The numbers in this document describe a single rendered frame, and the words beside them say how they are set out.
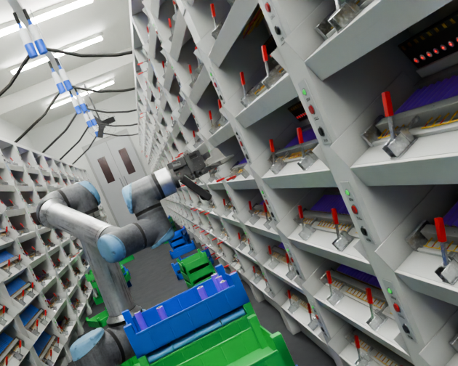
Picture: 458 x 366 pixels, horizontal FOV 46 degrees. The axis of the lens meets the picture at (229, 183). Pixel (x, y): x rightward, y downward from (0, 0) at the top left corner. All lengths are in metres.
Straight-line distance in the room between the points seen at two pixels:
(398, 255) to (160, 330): 0.61
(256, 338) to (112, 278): 1.08
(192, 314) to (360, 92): 0.67
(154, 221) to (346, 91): 0.92
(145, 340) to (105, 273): 0.92
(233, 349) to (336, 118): 0.59
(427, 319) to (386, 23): 0.55
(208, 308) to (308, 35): 0.70
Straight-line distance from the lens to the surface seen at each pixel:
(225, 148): 2.32
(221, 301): 1.34
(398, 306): 1.05
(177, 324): 1.34
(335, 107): 0.95
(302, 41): 0.95
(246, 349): 1.27
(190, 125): 3.02
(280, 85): 1.11
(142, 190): 1.72
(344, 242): 1.23
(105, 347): 2.24
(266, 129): 1.63
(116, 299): 2.25
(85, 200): 2.19
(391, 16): 0.68
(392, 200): 0.98
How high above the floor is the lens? 0.83
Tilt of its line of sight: 3 degrees down
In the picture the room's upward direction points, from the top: 24 degrees counter-clockwise
